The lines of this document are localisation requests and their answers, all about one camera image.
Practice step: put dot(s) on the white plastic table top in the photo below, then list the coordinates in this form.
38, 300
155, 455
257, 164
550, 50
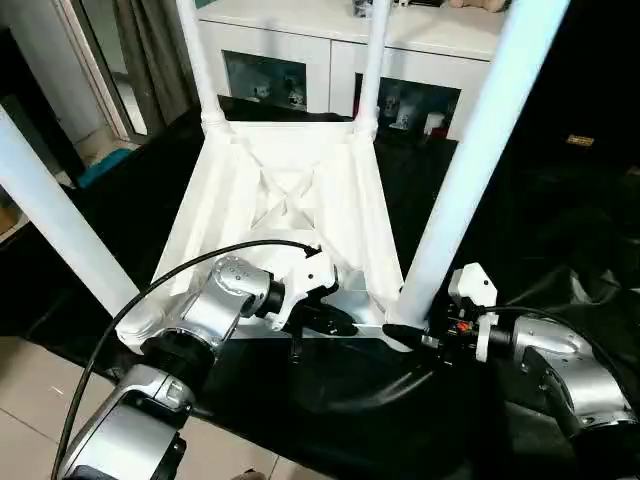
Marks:
280, 160

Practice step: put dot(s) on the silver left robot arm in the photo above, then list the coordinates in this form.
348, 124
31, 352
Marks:
220, 300

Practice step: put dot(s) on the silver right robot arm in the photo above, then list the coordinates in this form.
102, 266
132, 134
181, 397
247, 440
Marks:
575, 370

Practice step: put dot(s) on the black work mat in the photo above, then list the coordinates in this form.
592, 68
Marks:
525, 225

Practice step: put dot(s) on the teal blue box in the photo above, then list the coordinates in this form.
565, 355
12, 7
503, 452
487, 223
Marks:
105, 167

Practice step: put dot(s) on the white glass-door cabinet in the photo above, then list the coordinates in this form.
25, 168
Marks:
300, 30

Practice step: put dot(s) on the grey curtain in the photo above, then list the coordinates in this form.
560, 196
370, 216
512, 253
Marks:
150, 60

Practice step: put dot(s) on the black cabinet with gold label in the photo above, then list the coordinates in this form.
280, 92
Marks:
590, 65

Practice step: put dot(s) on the dark patterned ornament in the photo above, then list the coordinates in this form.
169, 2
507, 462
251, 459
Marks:
361, 6

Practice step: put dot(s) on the white sliding door frame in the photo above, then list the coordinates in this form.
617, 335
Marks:
100, 65

